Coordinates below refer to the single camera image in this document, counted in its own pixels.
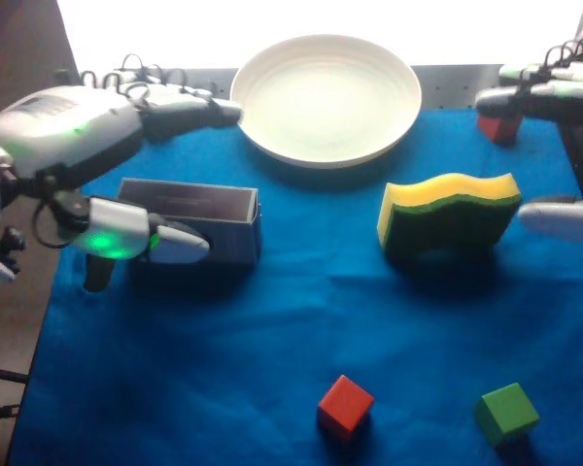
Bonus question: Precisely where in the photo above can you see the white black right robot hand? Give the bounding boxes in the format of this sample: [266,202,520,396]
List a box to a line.
[475,34,583,252]

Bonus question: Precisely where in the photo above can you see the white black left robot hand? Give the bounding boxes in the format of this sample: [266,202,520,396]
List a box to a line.
[0,53,245,293]

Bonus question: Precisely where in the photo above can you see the yellow green wavy sponge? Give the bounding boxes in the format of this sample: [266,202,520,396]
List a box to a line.
[376,172,524,266]

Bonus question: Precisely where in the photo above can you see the grey rectangular box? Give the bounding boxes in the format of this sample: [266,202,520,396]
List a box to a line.
[117,177,263,268]

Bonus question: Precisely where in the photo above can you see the round white plate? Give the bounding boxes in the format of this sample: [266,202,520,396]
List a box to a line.
[229,32,423,170]

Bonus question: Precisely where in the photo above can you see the small red cube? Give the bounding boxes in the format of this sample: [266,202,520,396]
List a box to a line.
[477,112,522,145]

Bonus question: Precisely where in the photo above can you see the large green cube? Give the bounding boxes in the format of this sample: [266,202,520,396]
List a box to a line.
[474,382,540,441]

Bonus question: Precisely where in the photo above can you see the black stand legs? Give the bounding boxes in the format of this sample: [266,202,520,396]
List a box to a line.
[0,363,30,438]

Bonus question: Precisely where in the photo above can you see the blue table cloth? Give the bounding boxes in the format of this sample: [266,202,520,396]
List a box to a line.
[7,109,583,466]

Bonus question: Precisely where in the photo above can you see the large red cube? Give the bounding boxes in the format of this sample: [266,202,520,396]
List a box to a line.
[316,374,375,434]

